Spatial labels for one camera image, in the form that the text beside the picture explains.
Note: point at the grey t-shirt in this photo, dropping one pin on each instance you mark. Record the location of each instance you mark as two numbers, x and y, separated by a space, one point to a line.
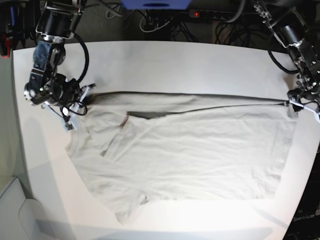
135 148

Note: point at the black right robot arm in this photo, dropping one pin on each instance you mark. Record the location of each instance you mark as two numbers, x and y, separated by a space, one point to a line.
56 25

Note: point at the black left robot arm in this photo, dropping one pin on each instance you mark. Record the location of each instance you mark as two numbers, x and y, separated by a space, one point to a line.
289 28

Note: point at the black power strip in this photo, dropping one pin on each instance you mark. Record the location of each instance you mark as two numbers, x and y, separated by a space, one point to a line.
201 16

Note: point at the blue box at top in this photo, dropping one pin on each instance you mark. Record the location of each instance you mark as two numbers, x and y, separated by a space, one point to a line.
155 4

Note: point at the grey side table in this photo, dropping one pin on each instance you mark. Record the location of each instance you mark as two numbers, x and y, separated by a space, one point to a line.
17 221

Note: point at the red and black clamp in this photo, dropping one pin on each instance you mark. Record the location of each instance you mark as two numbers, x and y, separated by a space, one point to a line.
5 46

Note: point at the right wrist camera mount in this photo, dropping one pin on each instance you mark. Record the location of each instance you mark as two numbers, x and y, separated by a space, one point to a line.
70 111

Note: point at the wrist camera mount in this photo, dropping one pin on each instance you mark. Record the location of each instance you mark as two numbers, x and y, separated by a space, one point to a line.
70 111
298 106

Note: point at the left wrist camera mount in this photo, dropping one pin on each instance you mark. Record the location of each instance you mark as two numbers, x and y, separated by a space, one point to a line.
298 106

